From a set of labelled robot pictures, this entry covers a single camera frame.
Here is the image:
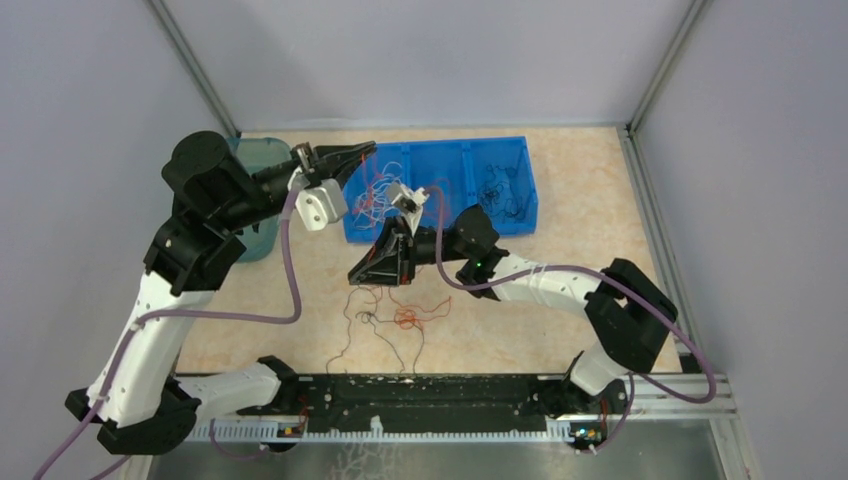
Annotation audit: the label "orange cable in bin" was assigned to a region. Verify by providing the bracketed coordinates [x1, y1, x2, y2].
[410, 175, 465, 227]

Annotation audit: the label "white slotted cable duct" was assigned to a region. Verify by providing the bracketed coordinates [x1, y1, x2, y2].
[187, 419, 575, 444]

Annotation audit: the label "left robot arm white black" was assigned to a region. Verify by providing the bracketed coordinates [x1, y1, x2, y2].
[65, 131, 377, 456]

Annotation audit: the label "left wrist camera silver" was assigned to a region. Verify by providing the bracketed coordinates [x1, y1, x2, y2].
[295, 179, 348, 232]

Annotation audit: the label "white cables in bin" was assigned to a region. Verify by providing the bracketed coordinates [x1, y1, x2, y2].
[352, 158, 407, 232]

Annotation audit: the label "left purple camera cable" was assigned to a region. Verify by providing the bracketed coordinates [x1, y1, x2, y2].
[33, 175, 305, 480]

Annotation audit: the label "black cables in bin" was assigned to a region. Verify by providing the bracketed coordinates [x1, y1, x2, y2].
[476, 164, 530, 220]

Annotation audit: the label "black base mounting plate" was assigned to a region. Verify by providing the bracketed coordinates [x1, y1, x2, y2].
[275, 374, 590, 434]

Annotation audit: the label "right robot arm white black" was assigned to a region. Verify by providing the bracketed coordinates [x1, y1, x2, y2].
[347, 205, 677, 412]

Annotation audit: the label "blue three-compartment plastic bin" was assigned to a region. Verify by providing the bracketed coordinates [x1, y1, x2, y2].
[343, 136, 539, 245]

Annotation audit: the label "teal translucent plastic tray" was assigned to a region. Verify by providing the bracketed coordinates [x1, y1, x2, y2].
[225, 137, 293, 264]

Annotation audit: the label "aluminium frame rail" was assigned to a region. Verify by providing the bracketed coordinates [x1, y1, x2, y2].
[617, 124, 762, 479]

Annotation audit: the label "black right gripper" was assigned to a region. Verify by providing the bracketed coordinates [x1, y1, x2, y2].
[348, 215, 470, 288]

